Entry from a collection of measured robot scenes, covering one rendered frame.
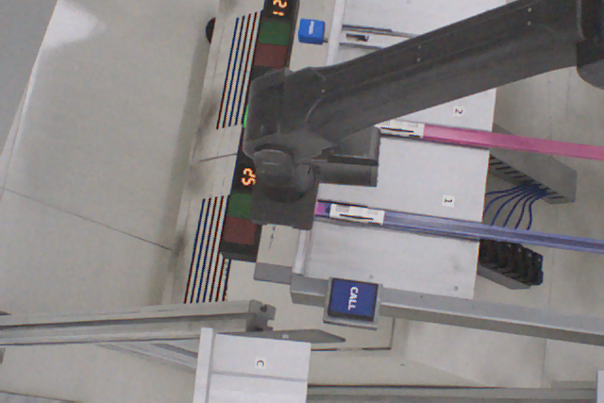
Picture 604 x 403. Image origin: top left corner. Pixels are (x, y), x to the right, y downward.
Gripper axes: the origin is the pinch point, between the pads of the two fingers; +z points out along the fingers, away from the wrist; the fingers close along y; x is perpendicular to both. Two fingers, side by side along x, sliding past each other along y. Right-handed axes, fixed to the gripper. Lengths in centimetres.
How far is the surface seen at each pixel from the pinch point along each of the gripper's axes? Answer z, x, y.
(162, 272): 75, 28, 6
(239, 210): 2.1, 6.0, -1.1
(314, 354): 42.0, -2.4, -9.7
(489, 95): 1.4, -20.9, 16.4
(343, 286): -3.3, -7.4, -9.5
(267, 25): 2.1, 6.4, 22.4
